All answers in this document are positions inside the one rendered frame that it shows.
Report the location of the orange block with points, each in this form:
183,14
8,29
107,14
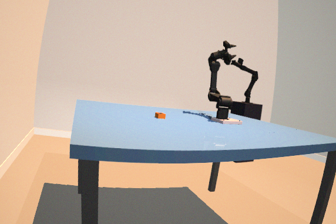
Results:
160,115

